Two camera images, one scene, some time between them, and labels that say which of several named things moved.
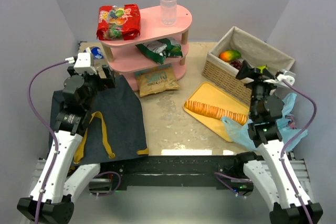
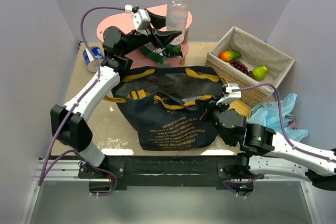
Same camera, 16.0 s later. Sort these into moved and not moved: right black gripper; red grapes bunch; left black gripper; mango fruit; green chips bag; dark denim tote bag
Moved: right black gripper; left black gripper; dark denim tote bag
Not moved: red grapes bunch; green chips bag; mango fruit
